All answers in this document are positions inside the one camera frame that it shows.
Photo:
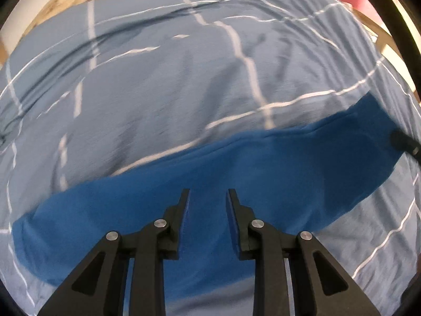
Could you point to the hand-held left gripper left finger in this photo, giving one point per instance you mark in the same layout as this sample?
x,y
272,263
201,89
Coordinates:
x,y
185,217

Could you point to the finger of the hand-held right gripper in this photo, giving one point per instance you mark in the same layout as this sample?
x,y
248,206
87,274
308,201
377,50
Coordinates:
x,y
404,143

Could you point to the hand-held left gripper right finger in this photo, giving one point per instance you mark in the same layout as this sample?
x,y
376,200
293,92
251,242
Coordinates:
x,y
231,223

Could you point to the blue fleece pants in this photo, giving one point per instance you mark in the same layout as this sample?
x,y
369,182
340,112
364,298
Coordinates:
x,y
263,158

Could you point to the blue checked duvet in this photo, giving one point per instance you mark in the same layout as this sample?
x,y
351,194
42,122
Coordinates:
x,y
164,89

